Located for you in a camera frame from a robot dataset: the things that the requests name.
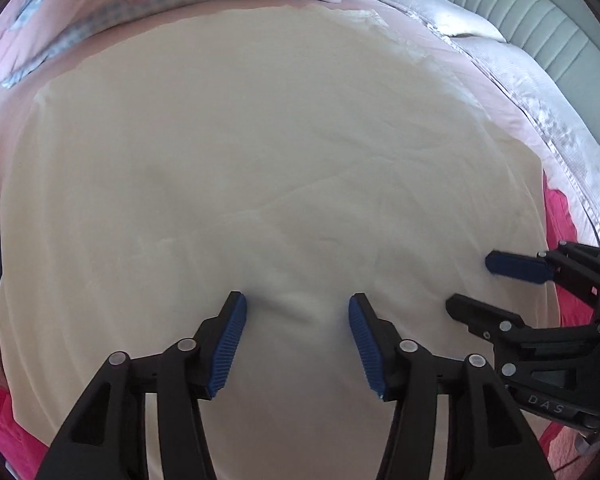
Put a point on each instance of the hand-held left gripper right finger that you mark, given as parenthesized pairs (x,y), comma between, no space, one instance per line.
(370,350)

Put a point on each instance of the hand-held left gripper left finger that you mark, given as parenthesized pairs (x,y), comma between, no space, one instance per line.
(227,350)

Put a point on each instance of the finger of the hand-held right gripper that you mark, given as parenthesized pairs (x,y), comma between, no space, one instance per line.
(515,267)
(480,312)

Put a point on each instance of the pink and cream shirt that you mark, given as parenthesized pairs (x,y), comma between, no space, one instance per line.
(280,160)

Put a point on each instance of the long pale pink pillow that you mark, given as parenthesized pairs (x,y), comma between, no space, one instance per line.
(555,110)

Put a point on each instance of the grey-green padded headboard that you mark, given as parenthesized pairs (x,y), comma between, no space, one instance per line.
(530,10)

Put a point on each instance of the small pale pink pillow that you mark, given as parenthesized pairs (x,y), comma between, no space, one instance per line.
(430,0)

